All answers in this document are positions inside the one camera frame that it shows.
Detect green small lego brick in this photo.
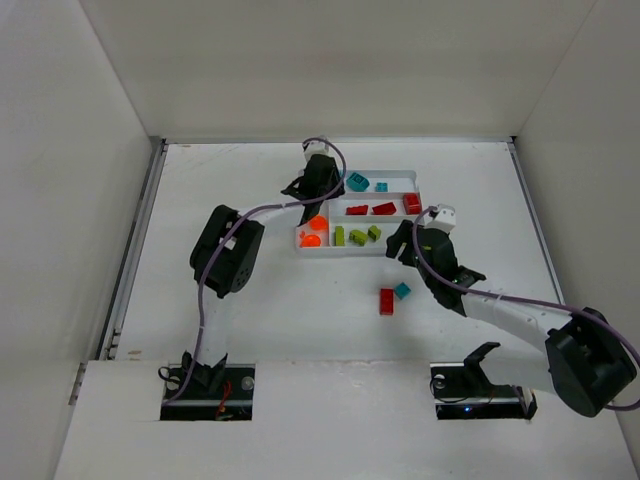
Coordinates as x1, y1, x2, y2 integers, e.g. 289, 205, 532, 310
367, 225, 381, 242

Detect red sloped lego brick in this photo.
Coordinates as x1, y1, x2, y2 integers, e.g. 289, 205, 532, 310
372, 202, 397, 216

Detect red square lego brick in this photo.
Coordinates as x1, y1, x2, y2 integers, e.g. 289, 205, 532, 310
403, 192, 422, 215

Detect colorful monster lego figure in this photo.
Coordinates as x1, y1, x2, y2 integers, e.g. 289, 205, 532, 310
345, 172, 370, 193

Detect green curved lego brick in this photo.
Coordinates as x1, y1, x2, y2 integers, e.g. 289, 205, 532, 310
349, 229, 368, 247

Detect orange curved lego piece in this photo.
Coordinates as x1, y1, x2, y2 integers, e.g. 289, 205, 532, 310
309, 215, 329, 232

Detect red 2x4 lego brick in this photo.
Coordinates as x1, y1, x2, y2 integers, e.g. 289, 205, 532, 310
345, 205, 369, 216

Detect cyan square lego brick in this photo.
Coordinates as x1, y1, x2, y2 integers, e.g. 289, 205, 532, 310
394, 282, 411, 300

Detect orange dome lego piece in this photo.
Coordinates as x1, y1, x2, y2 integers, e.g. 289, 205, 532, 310
300, 234, 322, 248

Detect red long lego brick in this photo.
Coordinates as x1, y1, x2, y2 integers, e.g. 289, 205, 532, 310
379, 288, 395, 316

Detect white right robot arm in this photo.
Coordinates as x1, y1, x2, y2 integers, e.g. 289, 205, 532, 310
385, 220, 639, 418

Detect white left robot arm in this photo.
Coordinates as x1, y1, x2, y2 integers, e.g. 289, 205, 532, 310
183, 153, 346, 384

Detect white divided sorting tray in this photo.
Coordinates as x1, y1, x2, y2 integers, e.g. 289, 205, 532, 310
294, 169, 420, 258

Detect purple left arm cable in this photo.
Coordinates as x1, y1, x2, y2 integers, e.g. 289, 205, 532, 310
162, 138, 348, 406

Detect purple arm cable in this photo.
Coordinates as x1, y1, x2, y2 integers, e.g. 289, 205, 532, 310
412, 205, 640, 412
162, 138, 348, 406

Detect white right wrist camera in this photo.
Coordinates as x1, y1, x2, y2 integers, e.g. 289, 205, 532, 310
426, 204, 457, 234

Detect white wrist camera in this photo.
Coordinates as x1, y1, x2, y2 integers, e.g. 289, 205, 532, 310
426, 204, 457, 234
302, 137, 329, 162

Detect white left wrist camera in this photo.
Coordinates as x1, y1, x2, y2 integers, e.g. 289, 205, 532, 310
302, 137, 329, 162

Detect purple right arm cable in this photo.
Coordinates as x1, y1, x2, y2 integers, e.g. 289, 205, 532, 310
412, 205, 640, 412

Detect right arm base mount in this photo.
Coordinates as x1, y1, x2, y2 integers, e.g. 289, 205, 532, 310
429, 342, 538, 421

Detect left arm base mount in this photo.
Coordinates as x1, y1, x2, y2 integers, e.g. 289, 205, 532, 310
158, 352, 256, 422

